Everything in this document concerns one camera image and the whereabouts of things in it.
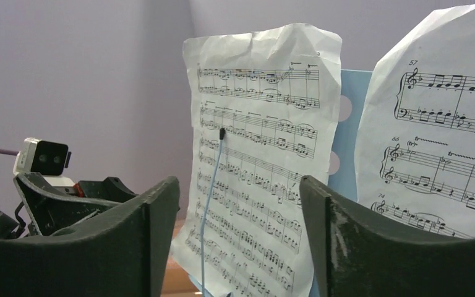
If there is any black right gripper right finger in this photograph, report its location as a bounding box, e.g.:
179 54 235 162
299 176 475 296

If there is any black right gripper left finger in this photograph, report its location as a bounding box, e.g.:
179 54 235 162
0 176 180 296

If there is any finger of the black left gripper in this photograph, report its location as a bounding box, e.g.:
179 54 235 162
14 173 120 236
77 177 137 203

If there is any sheet music page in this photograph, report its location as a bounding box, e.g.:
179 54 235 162
354 4 475 239
171 23 342 296

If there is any light blue music stand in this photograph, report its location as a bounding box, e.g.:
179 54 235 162
188 69 374 297

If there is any translucent pink storage box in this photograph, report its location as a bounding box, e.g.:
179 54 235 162
161 252 201 297

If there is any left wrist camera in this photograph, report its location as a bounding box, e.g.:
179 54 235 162
12 137 71 176

